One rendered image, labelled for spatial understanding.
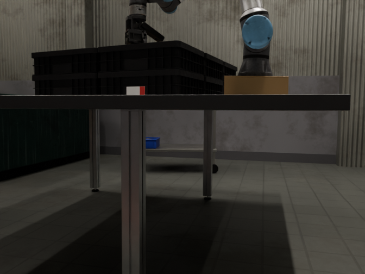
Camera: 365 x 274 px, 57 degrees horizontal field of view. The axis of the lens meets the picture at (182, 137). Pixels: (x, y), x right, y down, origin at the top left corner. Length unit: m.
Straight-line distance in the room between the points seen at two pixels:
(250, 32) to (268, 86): 0.23
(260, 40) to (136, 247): 0.88
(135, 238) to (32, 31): 4.97
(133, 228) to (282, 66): 3.72
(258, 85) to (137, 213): 0.74
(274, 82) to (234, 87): 0.16
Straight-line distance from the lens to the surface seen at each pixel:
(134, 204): 1.06
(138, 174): 1.03
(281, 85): 1.44
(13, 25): 6.03
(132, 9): 1.54
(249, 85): 1.44
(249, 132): 4.50
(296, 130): 4.51
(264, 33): 1.38
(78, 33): 5.13
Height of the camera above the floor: 0.66
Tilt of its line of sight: 5 degrees down
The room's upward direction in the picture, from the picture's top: straight up
